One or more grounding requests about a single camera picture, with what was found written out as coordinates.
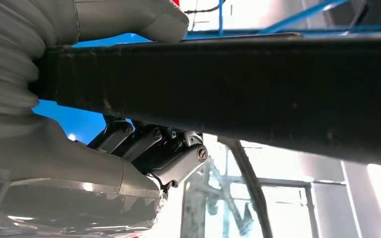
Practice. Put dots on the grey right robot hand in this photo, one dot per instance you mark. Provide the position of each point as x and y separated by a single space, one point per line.
46 164

